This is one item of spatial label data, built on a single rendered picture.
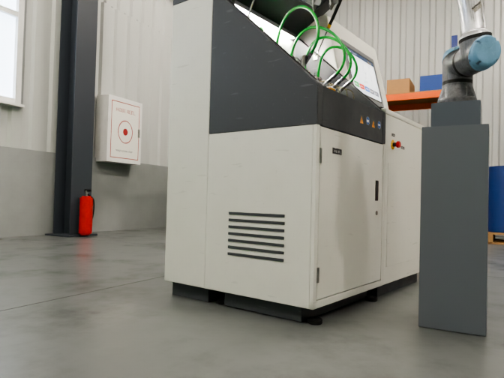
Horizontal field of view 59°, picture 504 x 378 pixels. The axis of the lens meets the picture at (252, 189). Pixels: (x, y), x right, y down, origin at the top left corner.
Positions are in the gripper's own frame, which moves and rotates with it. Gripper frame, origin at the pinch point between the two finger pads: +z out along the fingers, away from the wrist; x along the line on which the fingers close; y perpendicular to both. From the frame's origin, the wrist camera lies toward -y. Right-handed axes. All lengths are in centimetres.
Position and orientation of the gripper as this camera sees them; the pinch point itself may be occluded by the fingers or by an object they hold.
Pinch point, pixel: (322, 7)
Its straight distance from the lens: 206.1
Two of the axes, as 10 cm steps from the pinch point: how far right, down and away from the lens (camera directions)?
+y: 3.3, 6.6, -6.7
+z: -0.5, 7.2, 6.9
